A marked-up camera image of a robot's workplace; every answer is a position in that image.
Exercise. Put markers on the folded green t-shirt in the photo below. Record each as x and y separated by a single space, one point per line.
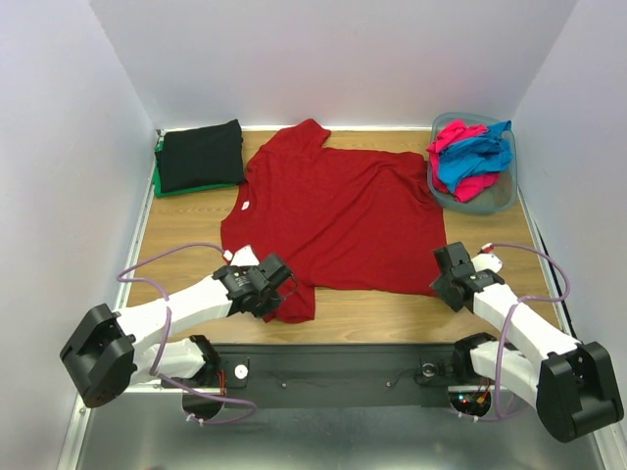
176 173

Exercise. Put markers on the folded black t-shirt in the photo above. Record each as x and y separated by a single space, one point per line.
220 145

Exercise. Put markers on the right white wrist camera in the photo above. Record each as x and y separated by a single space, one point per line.
487 260

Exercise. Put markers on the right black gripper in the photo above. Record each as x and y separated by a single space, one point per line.
442 287

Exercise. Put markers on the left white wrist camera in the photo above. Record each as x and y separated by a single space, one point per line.
244 256

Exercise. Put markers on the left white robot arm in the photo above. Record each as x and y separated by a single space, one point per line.
110 350

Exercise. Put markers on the red t-shirt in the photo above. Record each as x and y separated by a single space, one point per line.
340 219

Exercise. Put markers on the aluminium frame rail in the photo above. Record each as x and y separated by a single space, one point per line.
80 416

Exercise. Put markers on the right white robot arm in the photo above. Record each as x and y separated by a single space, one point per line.
571 385

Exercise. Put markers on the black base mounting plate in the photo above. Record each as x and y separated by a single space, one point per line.
342 375

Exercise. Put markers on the grey plastic basket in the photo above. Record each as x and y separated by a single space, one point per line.
496 198

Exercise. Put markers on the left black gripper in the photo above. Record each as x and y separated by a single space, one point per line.
269 306

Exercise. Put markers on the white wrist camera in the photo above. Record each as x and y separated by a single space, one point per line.
244 256
487 260

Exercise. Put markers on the pink t-shirt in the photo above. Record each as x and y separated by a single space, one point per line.
471 186

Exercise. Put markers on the blue t-shirt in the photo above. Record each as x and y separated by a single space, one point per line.
488 152

